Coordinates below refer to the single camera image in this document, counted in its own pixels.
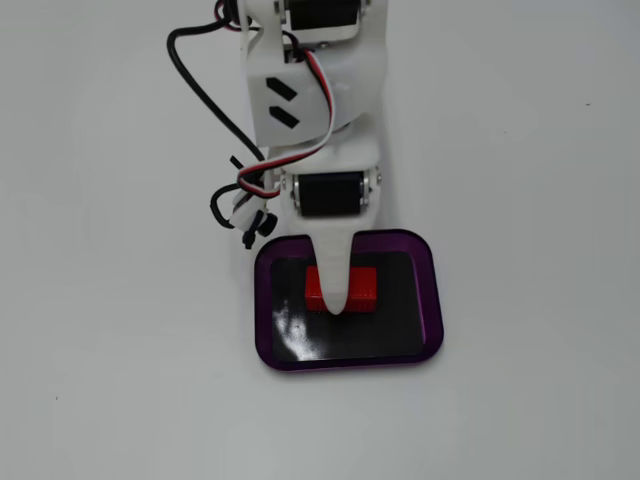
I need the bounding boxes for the white moving gripper finger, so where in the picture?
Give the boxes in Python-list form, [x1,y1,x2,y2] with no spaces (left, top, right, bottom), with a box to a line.
[281,172,382,318]

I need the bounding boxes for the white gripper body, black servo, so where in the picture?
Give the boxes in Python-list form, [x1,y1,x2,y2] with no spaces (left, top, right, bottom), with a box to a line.
[268,115,383,218]

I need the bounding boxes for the red studded block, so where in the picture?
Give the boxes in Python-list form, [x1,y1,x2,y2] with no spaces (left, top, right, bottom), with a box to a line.
[304,265,378,316]

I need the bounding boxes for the black glossy tray mat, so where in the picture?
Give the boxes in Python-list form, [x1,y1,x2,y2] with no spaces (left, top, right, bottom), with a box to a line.
[271,251,427,362]

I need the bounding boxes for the purple metal tray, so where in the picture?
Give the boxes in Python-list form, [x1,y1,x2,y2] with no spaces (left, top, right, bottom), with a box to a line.
[253,228,445,374]

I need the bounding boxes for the red white black servo wire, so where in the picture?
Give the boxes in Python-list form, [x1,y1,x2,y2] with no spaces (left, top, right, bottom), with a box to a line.
[234,32,336,217]

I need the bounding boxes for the black cable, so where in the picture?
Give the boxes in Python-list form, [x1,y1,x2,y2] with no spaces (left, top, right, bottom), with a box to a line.
[166,0,280,252]

